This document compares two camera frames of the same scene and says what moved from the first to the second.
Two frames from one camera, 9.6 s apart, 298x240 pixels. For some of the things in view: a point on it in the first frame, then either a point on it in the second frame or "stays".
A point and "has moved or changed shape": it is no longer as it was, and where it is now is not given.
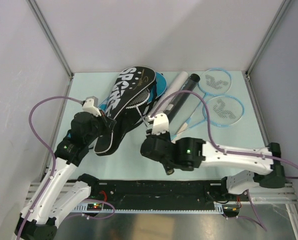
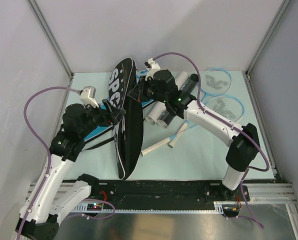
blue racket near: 225,110 stays
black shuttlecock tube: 174,106 stays
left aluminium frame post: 37,10 stays
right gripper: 166,134 -> 138,94
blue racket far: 213,82 stays
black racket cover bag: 133,96 has moved or changed shape
